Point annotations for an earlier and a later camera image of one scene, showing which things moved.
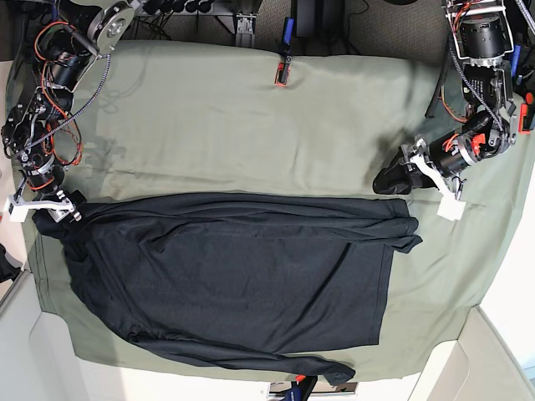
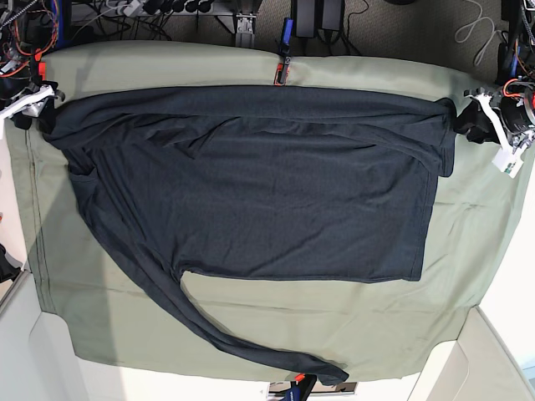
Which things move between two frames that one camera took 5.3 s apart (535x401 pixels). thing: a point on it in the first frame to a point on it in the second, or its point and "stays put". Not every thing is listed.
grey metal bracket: x=245 y=37 stays put
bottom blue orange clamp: x=302 y=388 stays put
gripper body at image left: x=40 y=190 to x=31 y=101
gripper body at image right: x=445 y=157 to x=516 y=114
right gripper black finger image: x=420 y=180 to x=477 y=134
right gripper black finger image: x=394 y=179 to x=472 y=114
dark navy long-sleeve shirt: x=242 y=277 to x=258 y=182
